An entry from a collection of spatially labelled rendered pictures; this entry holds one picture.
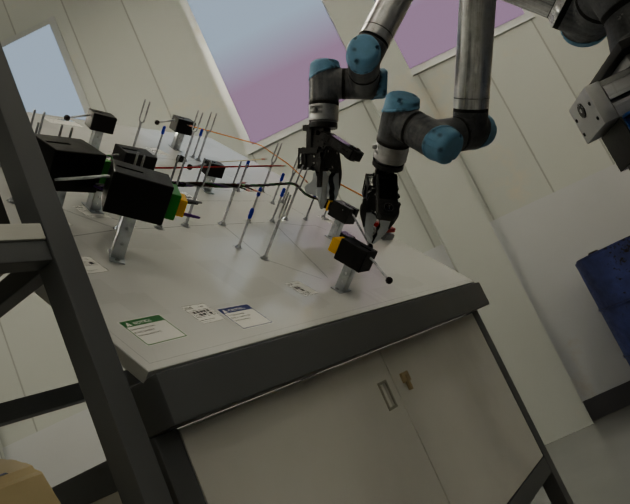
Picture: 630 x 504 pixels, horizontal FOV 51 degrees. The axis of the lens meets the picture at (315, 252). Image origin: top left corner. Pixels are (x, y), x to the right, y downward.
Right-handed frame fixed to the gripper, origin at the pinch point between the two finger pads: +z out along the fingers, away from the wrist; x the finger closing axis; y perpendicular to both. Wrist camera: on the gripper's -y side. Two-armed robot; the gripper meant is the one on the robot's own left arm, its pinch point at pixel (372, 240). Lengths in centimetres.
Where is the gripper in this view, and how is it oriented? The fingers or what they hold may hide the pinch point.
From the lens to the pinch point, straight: 157.5
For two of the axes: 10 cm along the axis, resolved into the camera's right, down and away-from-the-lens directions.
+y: -0.6, -5.6, 8.3
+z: -1.4, 8.3, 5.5
